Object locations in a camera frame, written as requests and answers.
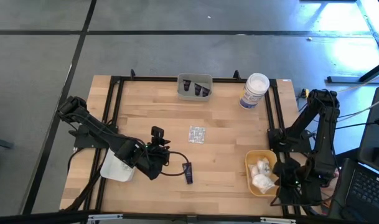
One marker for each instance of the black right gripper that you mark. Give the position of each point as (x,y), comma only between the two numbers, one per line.
(288,172)

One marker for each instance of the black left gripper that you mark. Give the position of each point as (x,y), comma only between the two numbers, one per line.
(153,161)

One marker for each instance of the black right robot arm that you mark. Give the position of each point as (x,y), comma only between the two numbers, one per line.
(326,140)

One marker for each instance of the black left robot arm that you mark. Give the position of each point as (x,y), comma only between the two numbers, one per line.
(96,127)

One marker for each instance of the white plastic bin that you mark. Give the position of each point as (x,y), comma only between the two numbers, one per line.
(114,171)

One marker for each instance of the yellow plastic bin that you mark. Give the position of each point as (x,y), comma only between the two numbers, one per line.
(251,154)

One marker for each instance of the white printed sachet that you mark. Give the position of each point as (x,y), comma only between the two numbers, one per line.
(197,134)

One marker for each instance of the light grey plastic bin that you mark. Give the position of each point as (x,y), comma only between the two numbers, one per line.
(195,99)

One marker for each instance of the black laptop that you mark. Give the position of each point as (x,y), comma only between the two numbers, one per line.
(369,189)

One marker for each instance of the black monitor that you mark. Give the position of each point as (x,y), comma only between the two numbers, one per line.
(376,140)

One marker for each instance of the Lysol wipes canister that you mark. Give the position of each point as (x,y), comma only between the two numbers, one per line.
(257,84)

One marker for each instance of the black standing desk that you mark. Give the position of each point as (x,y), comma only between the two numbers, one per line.
(341,80)

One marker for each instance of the black front crossbar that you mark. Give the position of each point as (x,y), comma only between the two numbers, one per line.
(52,217)

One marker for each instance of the grey furniture foot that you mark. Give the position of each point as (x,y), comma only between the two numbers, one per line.
(1,143)

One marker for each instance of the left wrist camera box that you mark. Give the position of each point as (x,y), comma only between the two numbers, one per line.
(158,132)

